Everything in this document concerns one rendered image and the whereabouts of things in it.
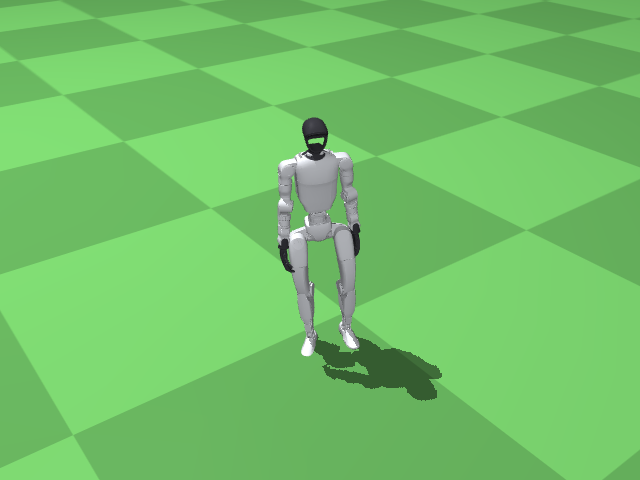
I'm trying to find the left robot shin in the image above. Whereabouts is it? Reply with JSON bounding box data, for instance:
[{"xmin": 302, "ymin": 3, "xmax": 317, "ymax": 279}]
[{"xmin": 338, "ymin": 289, "xmax": 356, "ymax": 331}]

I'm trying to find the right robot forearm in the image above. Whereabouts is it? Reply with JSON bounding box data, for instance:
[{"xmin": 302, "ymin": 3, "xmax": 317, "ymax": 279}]
[{"xmin": 277, "ymin": 200, "xmax": 291, "ymax": 246}]

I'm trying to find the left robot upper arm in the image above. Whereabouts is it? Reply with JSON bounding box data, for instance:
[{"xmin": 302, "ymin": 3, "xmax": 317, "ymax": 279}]
[{"xmin": 334, "ymin": 152, "xmax": 358, "ymax": 202}]

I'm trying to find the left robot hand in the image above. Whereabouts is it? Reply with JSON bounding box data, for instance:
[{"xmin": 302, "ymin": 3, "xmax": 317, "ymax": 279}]
[{"xmin": 350, "ymin": 223, "xmax": 360, "ymax": 257}]

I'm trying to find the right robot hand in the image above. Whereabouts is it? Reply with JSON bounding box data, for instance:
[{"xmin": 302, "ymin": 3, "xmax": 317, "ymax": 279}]
[{"xmin": 278, "ymin": 239, "xmax": 295, "ymax": 273}]

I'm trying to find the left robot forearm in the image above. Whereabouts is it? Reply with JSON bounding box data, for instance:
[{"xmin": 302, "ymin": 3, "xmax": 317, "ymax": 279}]
[{"xmin": 344, "ymin": 190, "xmax": 360, "ymax": 231}]

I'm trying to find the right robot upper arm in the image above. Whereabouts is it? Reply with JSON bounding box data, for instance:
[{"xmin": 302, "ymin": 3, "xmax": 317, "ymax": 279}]
[{"xmin": 278, "ymin": 158, "xmax": 297, "ymax": 213}]

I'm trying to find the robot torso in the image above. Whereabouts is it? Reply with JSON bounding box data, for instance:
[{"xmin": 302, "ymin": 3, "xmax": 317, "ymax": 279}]
[{"xmin": 294, "ymin": 149, "xmax": 339, "ymax": 241}]

